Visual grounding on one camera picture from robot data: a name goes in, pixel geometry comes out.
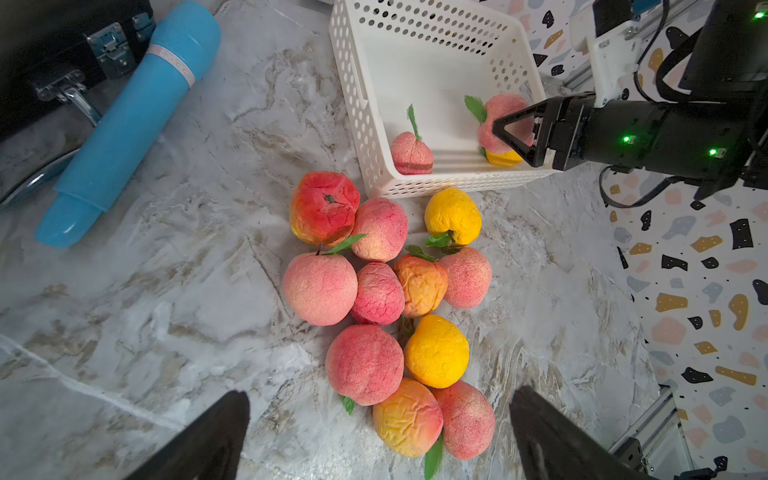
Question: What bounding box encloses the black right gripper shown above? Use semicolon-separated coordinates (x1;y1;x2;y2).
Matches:
492;94;759;200

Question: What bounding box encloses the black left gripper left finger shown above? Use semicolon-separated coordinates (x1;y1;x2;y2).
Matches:
129;390;250;479

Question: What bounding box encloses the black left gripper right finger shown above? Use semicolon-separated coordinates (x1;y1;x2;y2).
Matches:
510;386;636;479

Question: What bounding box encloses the small pink peach with leaf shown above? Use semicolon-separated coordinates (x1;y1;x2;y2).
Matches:
390;105;434;175

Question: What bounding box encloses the red wrinkled peach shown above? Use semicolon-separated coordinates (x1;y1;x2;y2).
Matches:
289;171;361;248

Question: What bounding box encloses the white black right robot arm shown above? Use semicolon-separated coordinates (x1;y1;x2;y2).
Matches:
491;1;767;200

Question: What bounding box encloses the white perforated plastic basket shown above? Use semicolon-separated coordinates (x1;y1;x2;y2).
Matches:
329;0;554;198

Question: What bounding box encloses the orange pink front peach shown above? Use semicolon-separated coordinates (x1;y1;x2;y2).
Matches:
372;378;444;458

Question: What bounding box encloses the orange wrinkled peach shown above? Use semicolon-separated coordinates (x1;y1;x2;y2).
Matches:
394;254;448;319

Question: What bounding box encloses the large pink peach left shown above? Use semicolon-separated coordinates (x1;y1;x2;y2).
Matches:
282;253;358;326

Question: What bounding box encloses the dark pink wrinkled peach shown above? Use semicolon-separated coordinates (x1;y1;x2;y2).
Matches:
350;262;405;326

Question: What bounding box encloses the light blue plastic tube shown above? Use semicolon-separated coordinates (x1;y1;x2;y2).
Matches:
35;1;221;248

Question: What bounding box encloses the black ribbed metal case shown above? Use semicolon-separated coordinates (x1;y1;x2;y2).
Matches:
1;1;155;139

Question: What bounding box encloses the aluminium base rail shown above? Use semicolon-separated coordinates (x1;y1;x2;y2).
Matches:
609;385;728;479

